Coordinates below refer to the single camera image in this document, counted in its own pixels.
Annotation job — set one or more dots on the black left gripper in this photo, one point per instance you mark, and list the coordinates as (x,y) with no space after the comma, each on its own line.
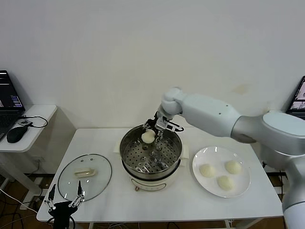
(62,212)

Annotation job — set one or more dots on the white round plate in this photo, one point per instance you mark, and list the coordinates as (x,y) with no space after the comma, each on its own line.
(221,157)

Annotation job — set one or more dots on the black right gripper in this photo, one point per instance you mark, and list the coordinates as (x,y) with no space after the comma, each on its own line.
(158,122)

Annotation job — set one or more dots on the floor power strip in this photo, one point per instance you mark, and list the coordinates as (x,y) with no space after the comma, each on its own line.
(43,183)

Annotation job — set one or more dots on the small usb hub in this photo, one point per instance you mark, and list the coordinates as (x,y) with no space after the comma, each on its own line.
(25,122)

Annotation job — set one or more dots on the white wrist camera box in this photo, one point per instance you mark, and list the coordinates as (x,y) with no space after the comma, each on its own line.
(168,125)

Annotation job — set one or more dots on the white side table with mouse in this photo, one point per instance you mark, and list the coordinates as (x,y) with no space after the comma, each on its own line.
(35,133)

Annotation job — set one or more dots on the white steamed baozi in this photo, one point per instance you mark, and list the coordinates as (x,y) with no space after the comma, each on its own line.
(225,183)
(207,171)
(233,167)
(147,138)

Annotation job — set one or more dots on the black laptop with dark screen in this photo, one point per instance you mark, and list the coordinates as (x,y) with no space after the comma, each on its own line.
(9,95)

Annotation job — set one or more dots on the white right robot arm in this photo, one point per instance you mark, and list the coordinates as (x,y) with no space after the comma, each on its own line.
(209,112)

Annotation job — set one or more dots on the stainless steel steamer basket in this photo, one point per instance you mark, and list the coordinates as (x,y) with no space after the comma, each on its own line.
(152,164)

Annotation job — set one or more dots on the black laptop with video screen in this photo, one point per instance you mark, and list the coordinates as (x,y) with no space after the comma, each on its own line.
(297,100)

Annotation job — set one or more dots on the black computer mouse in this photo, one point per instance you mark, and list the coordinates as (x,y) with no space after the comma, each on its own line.
(16,134)

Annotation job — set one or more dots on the cream electric cooker base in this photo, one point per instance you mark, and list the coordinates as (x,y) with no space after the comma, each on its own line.
(152,183)

